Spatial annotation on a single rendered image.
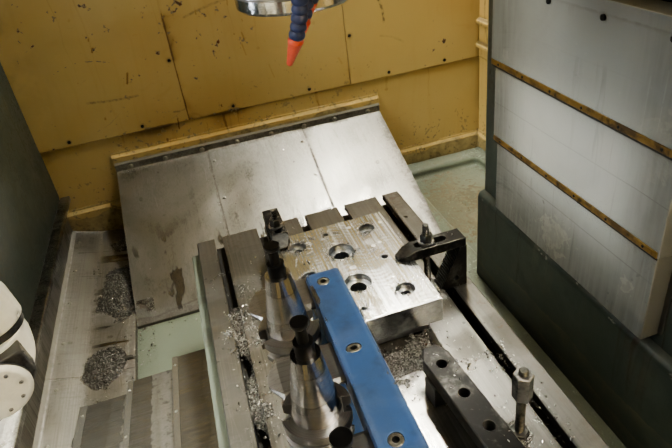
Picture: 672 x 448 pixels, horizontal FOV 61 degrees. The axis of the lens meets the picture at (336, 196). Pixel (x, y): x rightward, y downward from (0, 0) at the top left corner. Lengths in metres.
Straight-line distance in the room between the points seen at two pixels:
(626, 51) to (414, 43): 1.17
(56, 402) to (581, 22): 1.28
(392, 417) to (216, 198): 1.35
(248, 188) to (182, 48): 0.46
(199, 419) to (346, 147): 1.03
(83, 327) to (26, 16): 0.85
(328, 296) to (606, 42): 0.55
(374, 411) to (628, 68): 0.60
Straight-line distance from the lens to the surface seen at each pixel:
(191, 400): 1.24
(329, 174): 1.81
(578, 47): 0.98
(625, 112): 0.92
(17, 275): 1.50
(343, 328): 0.59
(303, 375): 0.48
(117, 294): 1.72
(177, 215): 1.78
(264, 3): 0.71
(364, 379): 0.54
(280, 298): 0.56
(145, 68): 1.82
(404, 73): 2.01
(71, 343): 1.61
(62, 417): 1.44
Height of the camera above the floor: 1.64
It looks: 31 degrees down
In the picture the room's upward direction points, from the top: 8 degrees counter-clockwise
